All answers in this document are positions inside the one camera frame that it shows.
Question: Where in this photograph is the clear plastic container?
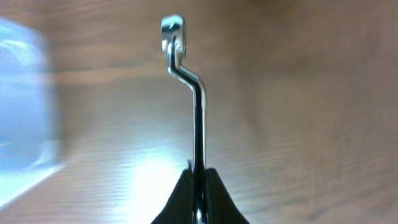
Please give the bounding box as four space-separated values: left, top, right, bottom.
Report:
1 17 62 207

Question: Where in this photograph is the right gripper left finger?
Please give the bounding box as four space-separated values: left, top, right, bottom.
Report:
151 161 193 224

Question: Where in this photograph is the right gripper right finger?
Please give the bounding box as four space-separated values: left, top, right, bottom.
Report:
205 168 249 224

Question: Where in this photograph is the silver offset wrench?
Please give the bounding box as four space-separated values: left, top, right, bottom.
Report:
161 14 208 223

